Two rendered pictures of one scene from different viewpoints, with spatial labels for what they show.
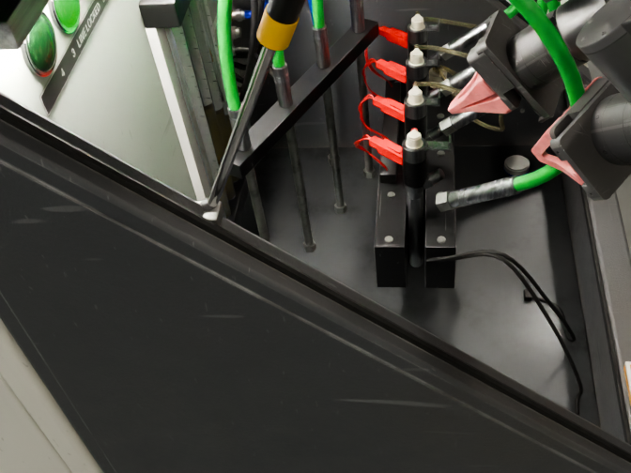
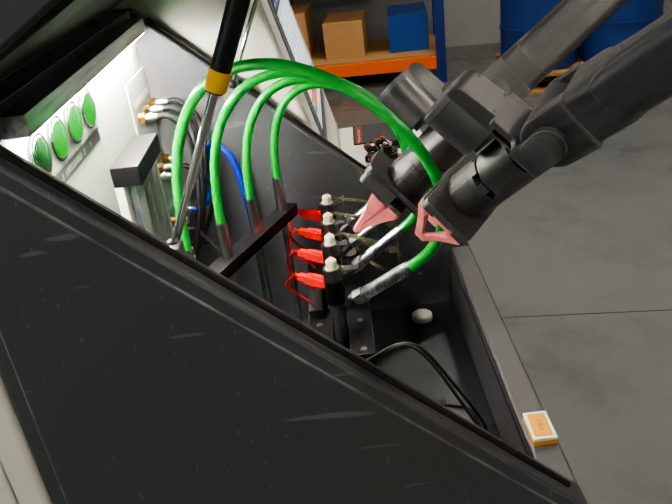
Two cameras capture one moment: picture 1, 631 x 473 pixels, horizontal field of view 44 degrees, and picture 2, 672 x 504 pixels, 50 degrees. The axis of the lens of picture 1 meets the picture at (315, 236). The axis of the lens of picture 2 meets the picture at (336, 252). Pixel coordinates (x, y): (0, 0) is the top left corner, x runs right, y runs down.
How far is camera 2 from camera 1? 25 cm
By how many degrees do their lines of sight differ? 22
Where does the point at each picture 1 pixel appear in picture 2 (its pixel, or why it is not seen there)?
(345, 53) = (272, 223)
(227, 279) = (189, 294)
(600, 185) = (462, 230)
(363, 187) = not seen: hidden behind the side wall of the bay
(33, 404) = (16, 473)
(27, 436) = not seen: outside the picture
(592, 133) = (449, 195)
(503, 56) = (385, 175)
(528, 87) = (407, 196)
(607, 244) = (497, 341)
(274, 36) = (216, 82)
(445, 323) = not seen: hidden behind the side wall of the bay
